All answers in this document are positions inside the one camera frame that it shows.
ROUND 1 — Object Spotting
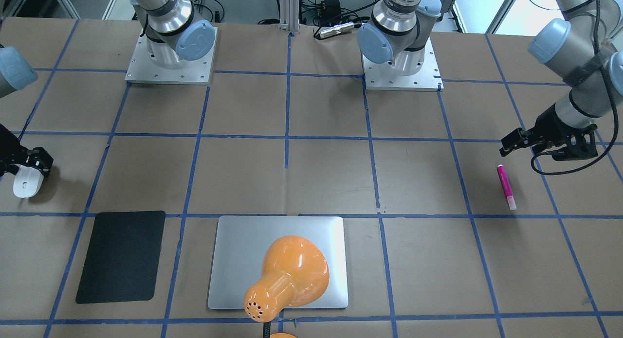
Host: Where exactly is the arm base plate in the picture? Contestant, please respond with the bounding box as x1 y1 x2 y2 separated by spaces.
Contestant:
125 26 218 85
361 39 443 91

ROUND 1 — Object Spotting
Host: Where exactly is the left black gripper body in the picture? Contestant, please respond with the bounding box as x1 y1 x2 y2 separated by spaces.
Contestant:
531 106 598 161

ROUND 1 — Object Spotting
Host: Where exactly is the black mousepad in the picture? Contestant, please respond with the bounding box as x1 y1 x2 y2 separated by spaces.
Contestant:
75 210 165 304

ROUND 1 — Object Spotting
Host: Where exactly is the orange desk lamp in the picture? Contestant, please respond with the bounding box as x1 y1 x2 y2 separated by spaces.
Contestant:
243 235 330 338

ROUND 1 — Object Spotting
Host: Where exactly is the silver metal cylinder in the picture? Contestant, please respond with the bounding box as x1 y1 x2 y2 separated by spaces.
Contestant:
316 21 355 40

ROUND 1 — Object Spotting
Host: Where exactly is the silver laptop notebook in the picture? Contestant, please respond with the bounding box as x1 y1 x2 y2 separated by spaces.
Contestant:
207 215 349 310

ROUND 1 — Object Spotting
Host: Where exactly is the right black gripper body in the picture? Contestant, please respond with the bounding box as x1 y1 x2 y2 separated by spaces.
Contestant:
0 125 22 177

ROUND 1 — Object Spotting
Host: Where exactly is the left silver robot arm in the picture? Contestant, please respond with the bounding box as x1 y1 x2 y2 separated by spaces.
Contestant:
357 0 622 161

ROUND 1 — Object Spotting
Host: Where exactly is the white computer mouse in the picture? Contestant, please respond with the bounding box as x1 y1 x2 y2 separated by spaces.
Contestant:
13 166 44 199

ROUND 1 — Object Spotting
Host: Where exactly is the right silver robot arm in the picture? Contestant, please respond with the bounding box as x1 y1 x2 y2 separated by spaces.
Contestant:
0 0 218 178

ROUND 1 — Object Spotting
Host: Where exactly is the aluminium frame post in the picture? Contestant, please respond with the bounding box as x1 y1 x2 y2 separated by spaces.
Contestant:
278 0 301 34

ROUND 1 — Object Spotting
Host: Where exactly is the pink marker pen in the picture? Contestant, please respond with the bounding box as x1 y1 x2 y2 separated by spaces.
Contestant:
496 164 517 210

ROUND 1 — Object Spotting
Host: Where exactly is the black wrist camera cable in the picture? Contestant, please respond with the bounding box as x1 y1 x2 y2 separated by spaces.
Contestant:
531 0 620 175

